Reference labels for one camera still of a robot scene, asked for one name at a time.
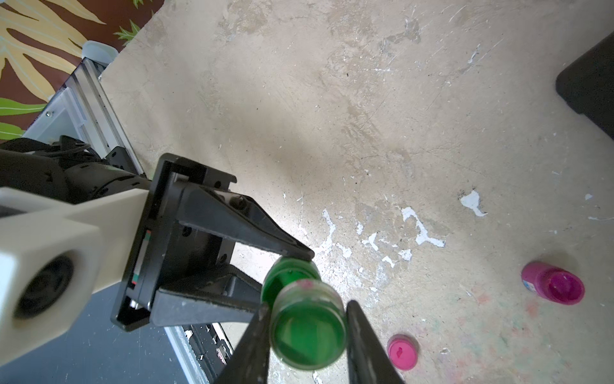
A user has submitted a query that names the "green jar lid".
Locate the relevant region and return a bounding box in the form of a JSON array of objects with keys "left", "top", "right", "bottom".
[{"left": 261, "top": 257, "right": 321, "bottom": 308}]

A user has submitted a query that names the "magenta jar lid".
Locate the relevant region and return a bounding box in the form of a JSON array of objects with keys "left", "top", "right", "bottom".
[{"left": 387, "top": 334, "right": 419, "bottom": 371}]

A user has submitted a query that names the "magenta paint jar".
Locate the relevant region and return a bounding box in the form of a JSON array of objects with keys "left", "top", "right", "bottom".
[{"left": 521, "top": 261, "right": 585, "bottom": 306}]

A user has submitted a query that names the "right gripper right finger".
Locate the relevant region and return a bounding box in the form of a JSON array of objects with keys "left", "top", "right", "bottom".
[{"left": 346, "top": 300, "right": 404, "bottom": 384}]

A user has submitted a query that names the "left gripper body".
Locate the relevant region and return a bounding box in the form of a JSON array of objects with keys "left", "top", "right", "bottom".
[{"left": 111, "top": 154, "right": 237, "bottom": 332}]

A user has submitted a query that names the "black toolbox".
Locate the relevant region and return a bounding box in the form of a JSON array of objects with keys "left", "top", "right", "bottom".
[{"left": 555, "top": 35, "right": 613, "bottom": 137}]

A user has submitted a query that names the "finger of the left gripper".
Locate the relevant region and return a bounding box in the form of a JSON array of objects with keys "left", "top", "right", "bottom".
[
  {"left": 150, "top": 265, "right": 262, "bottom": 327},
  {"left": 176, "top": 182, "right": 315, "bottom": 262}
]

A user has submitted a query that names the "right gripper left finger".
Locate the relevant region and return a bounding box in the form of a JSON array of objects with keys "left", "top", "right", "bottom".
[{"left": 214, "top": 303, "right": 271, "bottom": 384}]

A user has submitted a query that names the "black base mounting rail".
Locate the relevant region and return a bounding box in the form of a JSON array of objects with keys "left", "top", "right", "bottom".
[{"left": 164, "top": 323, "right": 233, "bottom": 383}]

